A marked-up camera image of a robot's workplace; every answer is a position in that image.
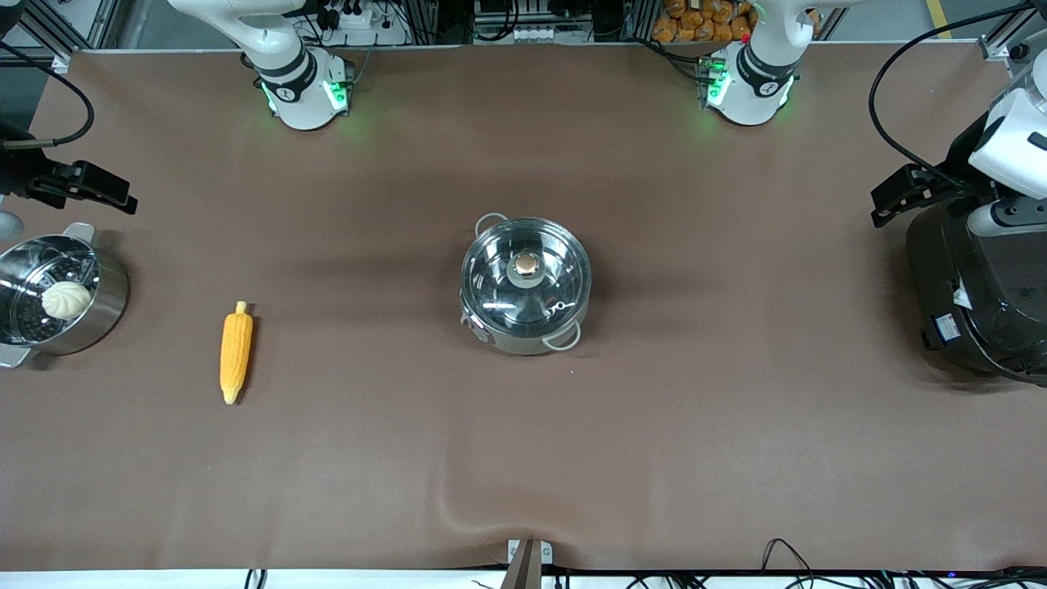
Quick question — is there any white steamed bun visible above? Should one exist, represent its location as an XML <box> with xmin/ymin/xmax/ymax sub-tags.
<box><xmin>41</xmin><ymin>281</ymin><xmax>92</xmax><ymax>320</ymax></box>

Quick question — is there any brown table mat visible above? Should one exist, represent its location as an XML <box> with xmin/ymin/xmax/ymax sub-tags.
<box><xmin>0</xmin><ymin>41</ymin><xmax>1047</xmax><ymax>573</ymax></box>

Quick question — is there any yellow corn cob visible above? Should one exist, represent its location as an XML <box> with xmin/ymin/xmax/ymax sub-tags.
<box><xmin>219</xmin><ymin>301</ymin><xmax>254</xmax><ymax>406</ymax></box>

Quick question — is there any glass lid with copper knob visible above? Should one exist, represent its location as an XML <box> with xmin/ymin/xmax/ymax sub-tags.
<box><xmin>461</xmin><ymin>217</ymin><xmax>591</xmax><ymax>338</ymax></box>

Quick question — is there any aluminium frame profile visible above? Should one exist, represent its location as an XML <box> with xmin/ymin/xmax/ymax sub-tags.
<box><xmin>16</xmin><ymin>0</ymin><xmax>124</xmax><ymax>74</ymax></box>
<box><xmin>980</xmin><ymin>7</ymin><xmax>1047</xmax><ymax>63</ymax></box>

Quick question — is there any black rice cooker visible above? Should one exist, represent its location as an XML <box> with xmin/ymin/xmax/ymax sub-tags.
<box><xmin>906</xmin><ymin>200</ymin><xmax>1047</xmax><ymax>385</ymax></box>

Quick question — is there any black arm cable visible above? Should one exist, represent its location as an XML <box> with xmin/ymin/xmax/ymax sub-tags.
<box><xmin>869</xmin><ymin>2</ymin><xmax>1047</xmax><ymax>197</ymax></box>
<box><xmin>0</xmin><ymin>39</ymin><xmax>95</xmax><ymax>150</ymax></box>

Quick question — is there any bag of orange items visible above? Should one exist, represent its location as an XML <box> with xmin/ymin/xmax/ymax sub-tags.
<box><xmin>652</xmin><ymin>0</ymin><xmax>757</xmax><ymax>43</ymax></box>

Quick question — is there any small steel pot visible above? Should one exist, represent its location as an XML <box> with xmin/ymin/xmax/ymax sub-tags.
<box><xmin>460</xmin><ymin>213</ymin><xmax>591</xmax><ymax>356</ymax></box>

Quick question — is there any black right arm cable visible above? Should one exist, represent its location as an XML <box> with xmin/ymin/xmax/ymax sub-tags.
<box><xmin>0</xmin><ymin>39</ymin><xmax>95</xmax><ymax>150</ymax></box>

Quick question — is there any steel steamer pot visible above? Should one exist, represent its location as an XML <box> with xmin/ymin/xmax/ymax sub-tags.
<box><xmin>0</xmin><ymin>223</ymin><xmax>130</xmax><ymax>369</ymax></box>

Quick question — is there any thin black cable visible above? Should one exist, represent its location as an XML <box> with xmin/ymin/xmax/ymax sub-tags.
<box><xmin>761</xmin><ymin>538</ymin><xmax>817</xmax><ymax>587</ymax></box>

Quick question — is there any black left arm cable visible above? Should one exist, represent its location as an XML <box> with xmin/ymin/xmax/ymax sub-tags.
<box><xmin>869</xmin><ymin>2</ymin><xmax>1047</xmax><ymax>197</ymax></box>

